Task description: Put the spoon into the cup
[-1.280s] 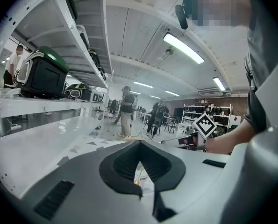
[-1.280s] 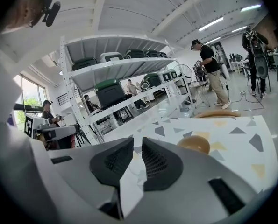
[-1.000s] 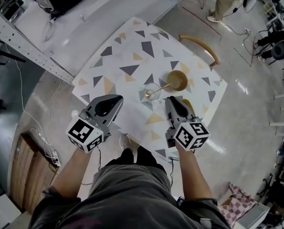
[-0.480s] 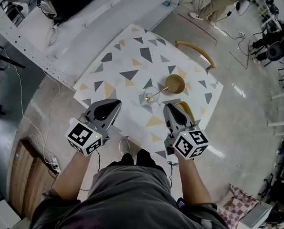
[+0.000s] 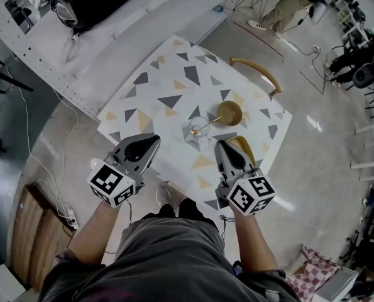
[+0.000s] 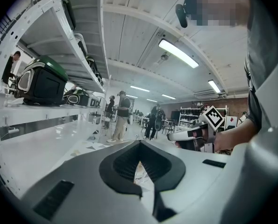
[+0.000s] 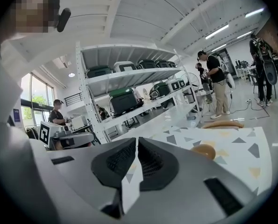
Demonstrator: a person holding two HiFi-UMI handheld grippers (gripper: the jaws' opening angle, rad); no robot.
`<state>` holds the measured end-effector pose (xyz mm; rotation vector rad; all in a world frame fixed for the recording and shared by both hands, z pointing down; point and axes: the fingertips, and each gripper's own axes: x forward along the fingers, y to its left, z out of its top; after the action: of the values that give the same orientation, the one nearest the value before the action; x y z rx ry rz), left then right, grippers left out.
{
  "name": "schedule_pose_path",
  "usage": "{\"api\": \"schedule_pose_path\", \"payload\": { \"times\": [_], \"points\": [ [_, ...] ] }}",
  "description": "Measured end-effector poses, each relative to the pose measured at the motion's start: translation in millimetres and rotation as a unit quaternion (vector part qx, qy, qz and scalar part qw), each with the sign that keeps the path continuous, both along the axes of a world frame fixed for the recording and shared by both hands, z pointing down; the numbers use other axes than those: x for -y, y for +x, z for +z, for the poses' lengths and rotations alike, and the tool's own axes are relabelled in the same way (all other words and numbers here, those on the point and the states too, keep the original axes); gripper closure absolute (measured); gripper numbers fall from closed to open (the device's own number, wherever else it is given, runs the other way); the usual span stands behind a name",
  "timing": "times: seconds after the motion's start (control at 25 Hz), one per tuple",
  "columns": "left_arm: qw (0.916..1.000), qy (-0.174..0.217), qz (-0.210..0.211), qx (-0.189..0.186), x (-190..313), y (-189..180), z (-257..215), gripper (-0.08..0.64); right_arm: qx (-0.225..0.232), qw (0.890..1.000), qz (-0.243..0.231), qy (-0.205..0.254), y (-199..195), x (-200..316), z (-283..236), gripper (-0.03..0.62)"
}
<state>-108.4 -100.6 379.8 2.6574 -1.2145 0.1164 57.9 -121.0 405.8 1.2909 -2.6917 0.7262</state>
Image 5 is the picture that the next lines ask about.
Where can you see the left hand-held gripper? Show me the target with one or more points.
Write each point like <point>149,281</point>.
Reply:
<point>108,182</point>

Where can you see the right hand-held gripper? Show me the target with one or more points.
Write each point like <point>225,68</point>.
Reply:
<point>249,197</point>

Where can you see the clear drinking glass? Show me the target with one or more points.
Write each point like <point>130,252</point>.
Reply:
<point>204,135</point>

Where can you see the small gold spoon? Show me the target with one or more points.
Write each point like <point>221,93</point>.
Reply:
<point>193,132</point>

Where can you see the person's left forearm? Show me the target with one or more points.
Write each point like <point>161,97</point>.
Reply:
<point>92,238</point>

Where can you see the person's right forearm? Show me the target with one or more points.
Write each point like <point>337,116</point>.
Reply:
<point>256,244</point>

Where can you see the round gold bowl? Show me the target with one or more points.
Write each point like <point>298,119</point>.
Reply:
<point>230,113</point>

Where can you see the white triangle patterned table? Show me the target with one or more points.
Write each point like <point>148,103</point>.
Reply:
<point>168,118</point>

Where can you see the person's left white shoe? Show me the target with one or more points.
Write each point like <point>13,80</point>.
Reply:
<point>163,195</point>

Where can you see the person's black shorts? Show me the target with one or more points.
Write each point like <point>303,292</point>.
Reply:
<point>190,209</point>

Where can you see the curved wooden chair back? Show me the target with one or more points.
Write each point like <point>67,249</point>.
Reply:
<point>259,68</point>

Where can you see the white power strip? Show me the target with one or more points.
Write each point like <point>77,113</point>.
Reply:
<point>72,219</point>

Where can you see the blue pocket device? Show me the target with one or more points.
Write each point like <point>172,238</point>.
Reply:
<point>237,267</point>

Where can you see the person's grey shirt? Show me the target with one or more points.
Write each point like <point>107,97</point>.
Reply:
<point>161,263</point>

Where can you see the white perforated metal rack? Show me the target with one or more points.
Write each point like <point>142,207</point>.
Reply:
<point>42,71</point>

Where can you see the pink checkered cloth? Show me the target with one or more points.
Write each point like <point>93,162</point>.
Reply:
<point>312,272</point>

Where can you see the small teal box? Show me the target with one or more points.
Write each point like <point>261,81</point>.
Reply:
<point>218,9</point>

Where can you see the black bulky equipment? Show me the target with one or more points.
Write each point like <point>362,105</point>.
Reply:
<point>105,2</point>

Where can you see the white box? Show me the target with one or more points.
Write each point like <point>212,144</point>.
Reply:
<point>337,285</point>

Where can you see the white frame chair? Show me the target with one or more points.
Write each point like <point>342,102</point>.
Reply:
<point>366,164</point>

